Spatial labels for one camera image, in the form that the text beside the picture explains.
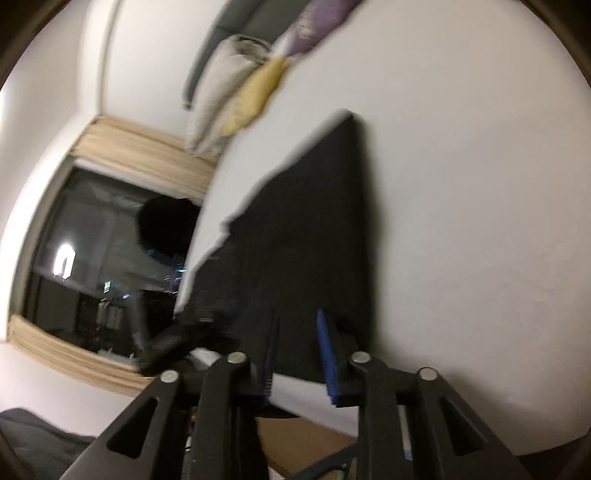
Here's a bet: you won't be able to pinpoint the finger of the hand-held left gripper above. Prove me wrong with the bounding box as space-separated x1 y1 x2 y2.
136 318 232 374

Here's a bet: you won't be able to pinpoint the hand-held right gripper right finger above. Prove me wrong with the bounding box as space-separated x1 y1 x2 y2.
316 308 532 480

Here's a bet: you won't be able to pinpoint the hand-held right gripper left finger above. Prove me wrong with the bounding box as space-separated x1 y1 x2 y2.
60 309 281 480

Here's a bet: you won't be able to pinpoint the black pants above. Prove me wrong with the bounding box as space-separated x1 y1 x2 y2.
174 108 377 386

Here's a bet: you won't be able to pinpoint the window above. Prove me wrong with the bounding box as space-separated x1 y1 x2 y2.
14 157 204 365

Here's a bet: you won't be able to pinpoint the dark grey cloth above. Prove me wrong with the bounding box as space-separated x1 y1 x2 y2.
0 408 95 480

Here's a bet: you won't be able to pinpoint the bed with grey headboard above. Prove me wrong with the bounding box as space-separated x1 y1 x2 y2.
173 0 591 457

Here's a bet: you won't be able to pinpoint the folded beige duvet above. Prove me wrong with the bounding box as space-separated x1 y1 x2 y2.
185 33 273 158

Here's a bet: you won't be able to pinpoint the yellow cushion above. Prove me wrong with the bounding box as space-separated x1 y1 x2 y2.
221 55 291 137

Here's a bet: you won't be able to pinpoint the purple cushion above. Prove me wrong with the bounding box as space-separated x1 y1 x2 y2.
284 0 365 56

